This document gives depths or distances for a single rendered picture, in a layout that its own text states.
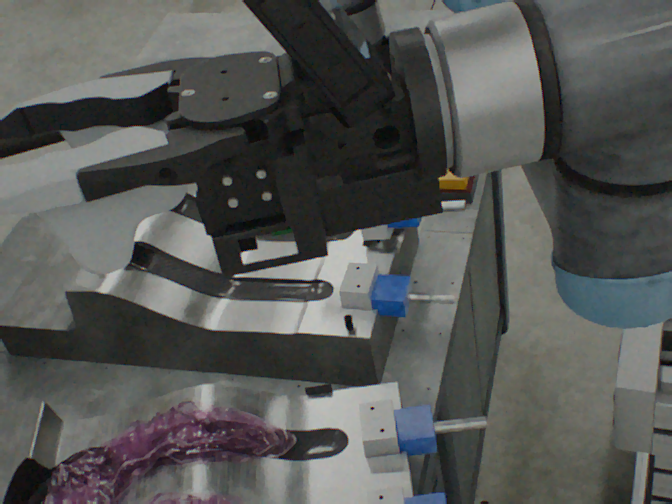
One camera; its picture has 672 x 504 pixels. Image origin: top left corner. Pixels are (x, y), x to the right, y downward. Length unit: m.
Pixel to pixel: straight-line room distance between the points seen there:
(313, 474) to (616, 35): 0.69
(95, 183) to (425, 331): 0.84
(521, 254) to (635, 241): 1.98
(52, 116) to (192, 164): 0.11
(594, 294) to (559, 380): 1.67
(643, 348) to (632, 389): 0.05
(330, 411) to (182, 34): 1.04
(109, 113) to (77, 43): 3.33
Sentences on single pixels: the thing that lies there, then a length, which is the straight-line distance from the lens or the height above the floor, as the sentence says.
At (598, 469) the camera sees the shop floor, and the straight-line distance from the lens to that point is 2.08.
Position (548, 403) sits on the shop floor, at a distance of 2.17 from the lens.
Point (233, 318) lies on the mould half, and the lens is 1.18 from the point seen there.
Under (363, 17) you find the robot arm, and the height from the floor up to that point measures 1.19.
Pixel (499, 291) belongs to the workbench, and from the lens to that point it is 2.17.
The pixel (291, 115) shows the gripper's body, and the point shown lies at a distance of 0.43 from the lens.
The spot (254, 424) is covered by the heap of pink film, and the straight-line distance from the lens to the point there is 1.05.
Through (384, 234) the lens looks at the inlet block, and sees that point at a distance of 1.20.
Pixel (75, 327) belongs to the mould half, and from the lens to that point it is 1.27.
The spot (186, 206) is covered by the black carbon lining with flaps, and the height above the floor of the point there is 0.92.
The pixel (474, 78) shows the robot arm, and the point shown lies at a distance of 0.44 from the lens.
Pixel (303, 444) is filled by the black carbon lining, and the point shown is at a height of 0.85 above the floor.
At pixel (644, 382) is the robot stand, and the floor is 0.99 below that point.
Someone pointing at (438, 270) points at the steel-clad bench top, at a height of 0.80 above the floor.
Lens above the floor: 1.70
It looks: 41 degrees down
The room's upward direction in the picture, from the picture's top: 12 degrees counter-clockwise
